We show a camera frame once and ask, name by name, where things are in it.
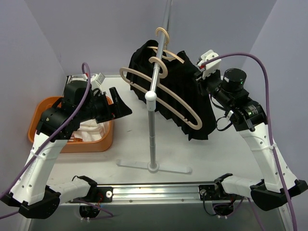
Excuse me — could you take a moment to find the white pleated skirt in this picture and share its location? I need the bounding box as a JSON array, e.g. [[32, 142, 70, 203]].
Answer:
[[70, 119, 109, 142]]

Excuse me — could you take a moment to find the beige wooden hanger front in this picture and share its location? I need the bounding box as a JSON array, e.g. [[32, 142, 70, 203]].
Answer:
[[119, 57, 203, 131]]

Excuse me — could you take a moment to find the beige wooden hanger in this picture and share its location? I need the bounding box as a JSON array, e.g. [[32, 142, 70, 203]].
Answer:
[[148, 27, 184, 64], [119, 57, 203, 131]]

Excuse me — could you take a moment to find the black garment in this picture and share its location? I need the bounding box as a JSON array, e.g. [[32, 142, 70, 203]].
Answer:
[[129, 40, 216, 140]]

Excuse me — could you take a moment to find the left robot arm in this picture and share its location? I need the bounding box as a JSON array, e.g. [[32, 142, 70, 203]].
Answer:
[[0, 80, 132, 219]]

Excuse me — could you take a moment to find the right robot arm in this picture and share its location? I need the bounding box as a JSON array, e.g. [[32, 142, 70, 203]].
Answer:
[[194, 68, 308, 211]]

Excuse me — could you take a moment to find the beige wooden hanger rear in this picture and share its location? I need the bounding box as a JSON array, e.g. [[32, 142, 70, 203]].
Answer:
[[148, 27, 184, 64]]

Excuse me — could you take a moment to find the silver clothes rack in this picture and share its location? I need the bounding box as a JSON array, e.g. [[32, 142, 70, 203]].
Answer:
[[116, 0, 193, 174]]

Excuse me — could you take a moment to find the orange plastic basket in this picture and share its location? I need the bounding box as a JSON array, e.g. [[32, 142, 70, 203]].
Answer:
[[27, 96, 114, 153]]

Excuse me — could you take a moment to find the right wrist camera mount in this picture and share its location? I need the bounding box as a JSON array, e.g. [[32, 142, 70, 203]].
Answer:
[[196, 50, 221, 80]]

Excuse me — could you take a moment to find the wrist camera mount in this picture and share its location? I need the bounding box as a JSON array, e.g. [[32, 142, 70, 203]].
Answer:
[[75, 73, 105, 93], [196, 50, 221, 80]]

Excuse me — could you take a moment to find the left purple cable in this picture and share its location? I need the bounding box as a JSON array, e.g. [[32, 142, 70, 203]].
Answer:
[[0, 62, 114, 219]]

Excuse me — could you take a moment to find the purple cable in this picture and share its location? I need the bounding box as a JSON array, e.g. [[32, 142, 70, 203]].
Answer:
[[0, 62, 114, 219], [204, 52, 299, 231]]

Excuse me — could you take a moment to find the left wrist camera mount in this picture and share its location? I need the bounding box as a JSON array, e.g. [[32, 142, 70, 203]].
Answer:
[[75, 73, 105, 93]]

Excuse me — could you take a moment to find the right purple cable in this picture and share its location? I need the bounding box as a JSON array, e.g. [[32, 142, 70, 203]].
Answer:
[[204, 52, 299, 231]]

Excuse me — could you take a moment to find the aluminium mounting rail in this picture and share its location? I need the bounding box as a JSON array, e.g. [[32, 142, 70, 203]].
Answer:
[[49, 180, 250, 205]]

